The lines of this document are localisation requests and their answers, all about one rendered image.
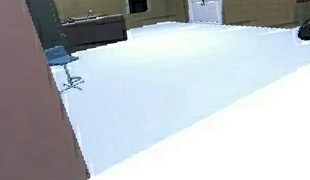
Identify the blue swivel chair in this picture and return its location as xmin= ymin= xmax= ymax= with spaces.
xmin=43 ymin=42 xmax=86 ymax=96

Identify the dark green tall cupboard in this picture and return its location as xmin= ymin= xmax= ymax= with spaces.
xmin=24 ymin=0 xmax=69 ymax=53

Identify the black wall oven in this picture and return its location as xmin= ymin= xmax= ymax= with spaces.
xmin=125 ymin=0 xmax=152 ymax=16

